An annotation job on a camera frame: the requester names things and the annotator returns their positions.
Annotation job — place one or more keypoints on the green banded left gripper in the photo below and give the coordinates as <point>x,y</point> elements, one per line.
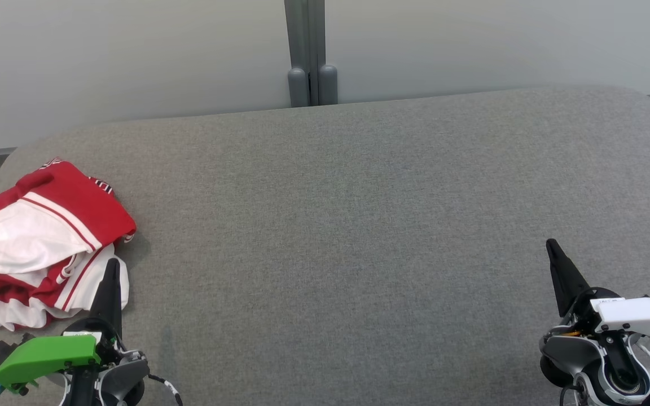
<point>43,355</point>

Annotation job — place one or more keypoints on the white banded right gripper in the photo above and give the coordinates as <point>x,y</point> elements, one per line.
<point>641,317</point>

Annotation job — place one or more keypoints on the red white basketball jersey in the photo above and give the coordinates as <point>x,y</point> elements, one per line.
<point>77,197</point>

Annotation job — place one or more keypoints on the grey fabric sofa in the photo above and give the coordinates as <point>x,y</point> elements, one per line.
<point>330,225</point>

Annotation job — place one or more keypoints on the grey rounded post foot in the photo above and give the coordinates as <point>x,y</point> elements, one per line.
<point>328,84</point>
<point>297,87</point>

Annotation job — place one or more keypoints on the grey partition post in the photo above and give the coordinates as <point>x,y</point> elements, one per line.
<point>302,34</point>

